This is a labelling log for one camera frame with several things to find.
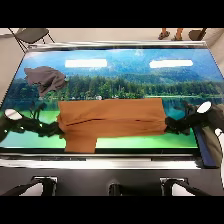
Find silver frame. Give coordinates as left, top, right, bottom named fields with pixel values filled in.
left=0, top=40, right=224, bottom=197

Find orange shirt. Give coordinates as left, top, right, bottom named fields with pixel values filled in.
left=57, top=97, right=168, bottom=154

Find blue garment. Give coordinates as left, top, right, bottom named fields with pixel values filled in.
left=193, top=125, right=218, bottom=169

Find olive garment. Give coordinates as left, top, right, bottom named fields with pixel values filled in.
left=201, top=103, right=224, bottom=168

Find person's legs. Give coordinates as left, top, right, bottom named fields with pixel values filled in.
left=157, top=27, right=185, bottom=42

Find folding chair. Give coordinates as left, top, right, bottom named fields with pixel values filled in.
left=7, top=27, right=56, bottom=53

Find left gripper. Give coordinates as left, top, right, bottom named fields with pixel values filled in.
left=39, top=121, right=65, bottom=138

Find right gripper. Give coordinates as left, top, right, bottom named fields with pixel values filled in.
left=164, top=116, right=184, bottom=135

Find grey garment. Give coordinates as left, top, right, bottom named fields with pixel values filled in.
left=23, top=65, right=70, bottom=98

